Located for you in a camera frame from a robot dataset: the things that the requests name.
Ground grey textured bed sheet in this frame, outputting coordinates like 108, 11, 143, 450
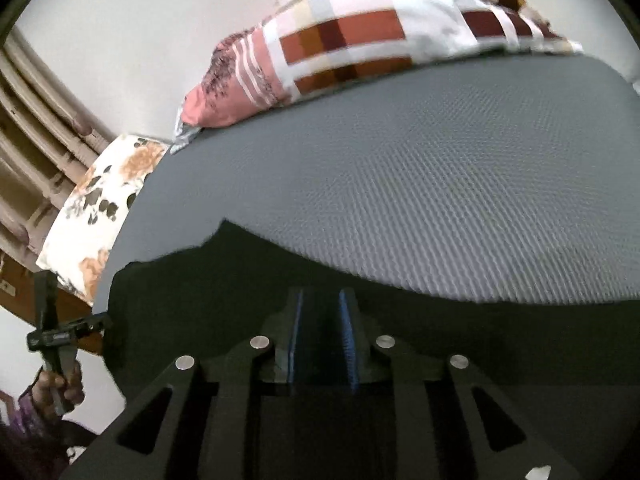
92, 52, 640, 311

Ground person's left hand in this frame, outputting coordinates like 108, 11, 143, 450
39, 361, 86, 413

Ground brown wooden frame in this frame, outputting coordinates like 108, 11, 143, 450
0, 252, 107, 357

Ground black pants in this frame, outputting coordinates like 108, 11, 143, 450
95, 217, 640, 480

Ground checkered pillow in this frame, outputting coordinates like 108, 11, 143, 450
180, 0, 583, 128

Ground floral pillow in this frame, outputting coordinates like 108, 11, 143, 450
36, 134, 168, 307

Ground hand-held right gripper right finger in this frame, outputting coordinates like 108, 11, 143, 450
339, 287, 583, 480

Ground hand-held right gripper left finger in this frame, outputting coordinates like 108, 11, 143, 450
60, 287, 307, 480

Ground wooden bed headboard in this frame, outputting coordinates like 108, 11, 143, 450
0, 25, 118, 263

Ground person's left forearm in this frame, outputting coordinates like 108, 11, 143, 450
0, 382, 68, 480

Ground grey patterned cloth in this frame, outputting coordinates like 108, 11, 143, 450
171, 109, 204, 155

